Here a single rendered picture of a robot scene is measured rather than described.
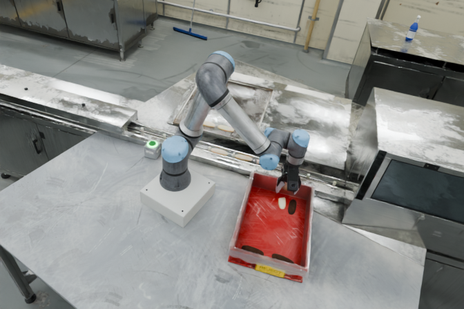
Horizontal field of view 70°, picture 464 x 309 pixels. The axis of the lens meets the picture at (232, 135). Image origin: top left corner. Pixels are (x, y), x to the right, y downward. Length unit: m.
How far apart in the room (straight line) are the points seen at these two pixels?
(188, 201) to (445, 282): 1.32
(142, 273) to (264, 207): 0.63
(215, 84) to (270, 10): 4.19
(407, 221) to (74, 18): 4.18
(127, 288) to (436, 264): 1.41
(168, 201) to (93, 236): 0.34
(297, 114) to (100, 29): 3.07
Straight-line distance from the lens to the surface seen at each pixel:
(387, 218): 1.70
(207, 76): 1.23
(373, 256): 1.70
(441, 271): 2.00
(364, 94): 3.43
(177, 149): 1.47
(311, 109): 2.18
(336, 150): 1.99
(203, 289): 1.43
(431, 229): 1.76
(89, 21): 4.62
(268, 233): 1.59
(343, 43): 5.08
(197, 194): 1.59
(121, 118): 2.01
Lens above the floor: 2.11
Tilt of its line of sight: 39 degrees down
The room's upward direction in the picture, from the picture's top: 7 degrees clockwise
